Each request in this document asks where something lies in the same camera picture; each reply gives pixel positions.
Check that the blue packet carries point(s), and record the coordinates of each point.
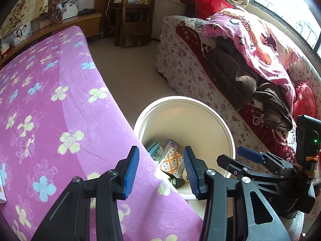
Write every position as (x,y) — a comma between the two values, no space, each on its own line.
(153,147)

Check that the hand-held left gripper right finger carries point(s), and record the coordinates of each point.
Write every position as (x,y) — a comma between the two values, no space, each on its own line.
(191,173)

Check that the white tablet box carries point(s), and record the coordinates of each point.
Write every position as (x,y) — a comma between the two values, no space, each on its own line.
(2,193)

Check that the white tissue paper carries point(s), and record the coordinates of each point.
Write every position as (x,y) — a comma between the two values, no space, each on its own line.
(159,157)

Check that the black case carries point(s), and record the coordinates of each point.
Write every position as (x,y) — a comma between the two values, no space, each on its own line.
(87,12)

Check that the tan paper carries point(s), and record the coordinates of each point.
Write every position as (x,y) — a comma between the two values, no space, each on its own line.
(184,176)

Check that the couple photo frame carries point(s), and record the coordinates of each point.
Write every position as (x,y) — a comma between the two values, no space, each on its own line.
(22,34)

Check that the white orange snack bag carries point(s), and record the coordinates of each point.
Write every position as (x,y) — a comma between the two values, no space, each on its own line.
(171,162)

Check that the purple floral bed sheet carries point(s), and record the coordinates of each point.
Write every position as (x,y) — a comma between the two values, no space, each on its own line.
(50,93)

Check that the wooden headboard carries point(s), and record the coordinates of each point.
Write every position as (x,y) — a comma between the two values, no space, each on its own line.
(87,22)

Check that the red plastic bag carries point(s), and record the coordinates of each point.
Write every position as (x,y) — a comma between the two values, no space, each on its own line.
(210,5)

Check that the floral covered sofa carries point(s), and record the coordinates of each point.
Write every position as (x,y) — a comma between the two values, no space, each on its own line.
(188,75)

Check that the dark wooden chair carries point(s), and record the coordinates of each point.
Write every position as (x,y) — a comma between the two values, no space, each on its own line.
(135,25)

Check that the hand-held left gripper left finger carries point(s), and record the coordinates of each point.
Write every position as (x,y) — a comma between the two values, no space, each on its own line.
(130,173)

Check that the window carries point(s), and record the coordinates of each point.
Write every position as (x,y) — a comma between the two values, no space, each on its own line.
(288,0)

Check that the white round bin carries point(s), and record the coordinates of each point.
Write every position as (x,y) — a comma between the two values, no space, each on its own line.
(180,120)

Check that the person's right forearm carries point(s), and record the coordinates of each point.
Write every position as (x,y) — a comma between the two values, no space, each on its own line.
(293,227)

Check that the yellow floral quilt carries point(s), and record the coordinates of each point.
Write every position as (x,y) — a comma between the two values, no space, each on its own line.
(25,7)

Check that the brown jacket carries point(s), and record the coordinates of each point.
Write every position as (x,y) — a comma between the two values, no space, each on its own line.
(233,75)

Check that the pink printed blanket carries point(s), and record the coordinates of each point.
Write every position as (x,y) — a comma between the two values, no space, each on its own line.
(250,42)

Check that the dark red floral blanket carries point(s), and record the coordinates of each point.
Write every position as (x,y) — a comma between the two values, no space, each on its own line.
(193,40)

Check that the large photo frame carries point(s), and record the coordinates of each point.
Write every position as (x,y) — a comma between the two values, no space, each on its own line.
(67,7)

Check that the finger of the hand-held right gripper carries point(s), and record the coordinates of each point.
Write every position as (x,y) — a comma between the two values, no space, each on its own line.
(250,154)
(228,162)

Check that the brown patterned cloth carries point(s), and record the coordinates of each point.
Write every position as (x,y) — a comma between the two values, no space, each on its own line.
(57,2)

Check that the red pillow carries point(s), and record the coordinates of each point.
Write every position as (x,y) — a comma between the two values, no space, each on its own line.
(304,100)

